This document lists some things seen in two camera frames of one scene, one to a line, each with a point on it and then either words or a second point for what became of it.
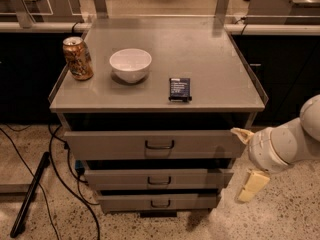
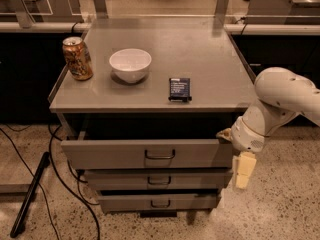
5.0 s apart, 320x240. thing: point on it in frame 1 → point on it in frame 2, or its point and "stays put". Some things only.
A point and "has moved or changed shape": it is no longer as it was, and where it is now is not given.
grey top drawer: [156, 144] has moved or changed shape
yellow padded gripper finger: [245, 135] → [226, 134]
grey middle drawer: [158, 179] stays put
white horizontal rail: [230, 28] stays put
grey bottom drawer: [111, 204] stays put
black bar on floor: [30, 194] stays put
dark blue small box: [179, 90] stays put
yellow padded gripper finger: [255, 183] → [243, 166]
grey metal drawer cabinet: [157, 111] stays put
